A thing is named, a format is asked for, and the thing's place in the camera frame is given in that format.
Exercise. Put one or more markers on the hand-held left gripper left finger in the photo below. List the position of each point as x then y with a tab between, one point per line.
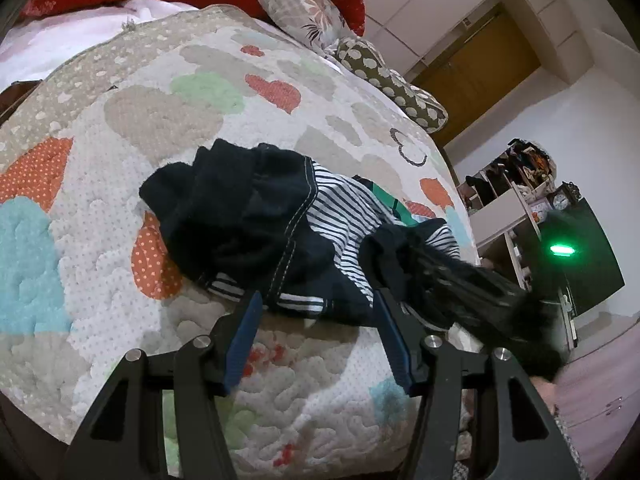
245	332

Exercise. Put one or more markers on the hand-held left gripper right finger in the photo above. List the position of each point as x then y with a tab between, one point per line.
392	332

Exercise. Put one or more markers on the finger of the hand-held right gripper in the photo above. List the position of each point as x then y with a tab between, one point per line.
445	280

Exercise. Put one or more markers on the navy striped pants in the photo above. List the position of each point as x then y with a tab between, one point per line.
260	230

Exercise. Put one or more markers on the white shelf unit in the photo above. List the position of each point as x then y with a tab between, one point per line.
505	230

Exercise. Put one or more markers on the dark television screen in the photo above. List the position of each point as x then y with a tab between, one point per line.
592	265

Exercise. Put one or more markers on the pink drawer cabinet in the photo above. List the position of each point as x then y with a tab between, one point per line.
600	395

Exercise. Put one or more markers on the purple framed picture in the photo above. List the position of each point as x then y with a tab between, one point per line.
537	211

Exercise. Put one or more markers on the dark mantel clock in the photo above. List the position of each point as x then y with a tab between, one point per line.
562	200

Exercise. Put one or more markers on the shoe rack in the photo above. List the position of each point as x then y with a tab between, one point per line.
515	167

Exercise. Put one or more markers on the olive cloud print pillow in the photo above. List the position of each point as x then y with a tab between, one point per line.
395	87

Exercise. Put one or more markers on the wooden door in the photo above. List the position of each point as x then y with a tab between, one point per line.
470	75

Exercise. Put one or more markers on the heart patterned quilt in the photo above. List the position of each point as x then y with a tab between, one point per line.
125	160

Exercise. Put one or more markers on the white wardrobe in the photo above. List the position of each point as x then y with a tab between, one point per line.
450	5

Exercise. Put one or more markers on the floral pillow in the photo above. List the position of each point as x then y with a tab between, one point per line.
295	2

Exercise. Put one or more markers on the pink bedsheet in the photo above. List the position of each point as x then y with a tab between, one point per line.
65	30

